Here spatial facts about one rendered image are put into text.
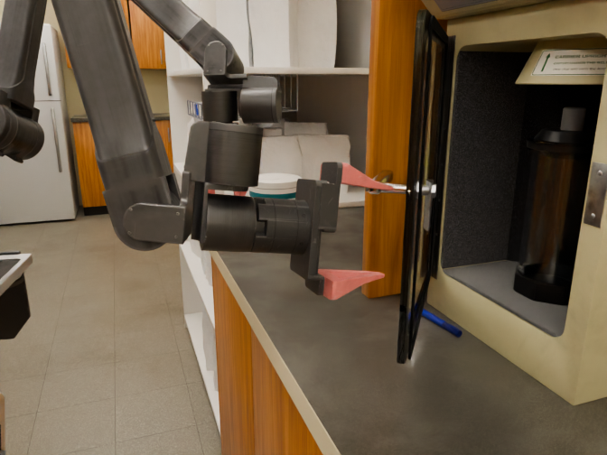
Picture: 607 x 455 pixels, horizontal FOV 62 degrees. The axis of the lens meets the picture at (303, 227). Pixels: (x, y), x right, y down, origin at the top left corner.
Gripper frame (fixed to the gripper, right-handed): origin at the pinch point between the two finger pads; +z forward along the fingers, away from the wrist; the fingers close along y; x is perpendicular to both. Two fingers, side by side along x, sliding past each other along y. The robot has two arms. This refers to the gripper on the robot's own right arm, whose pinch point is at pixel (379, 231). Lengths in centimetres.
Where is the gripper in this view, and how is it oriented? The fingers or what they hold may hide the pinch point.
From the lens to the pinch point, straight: 57.2
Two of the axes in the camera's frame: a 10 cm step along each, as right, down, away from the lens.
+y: 0.9, -9.9, -0.9
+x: -3.1, -1.2, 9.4
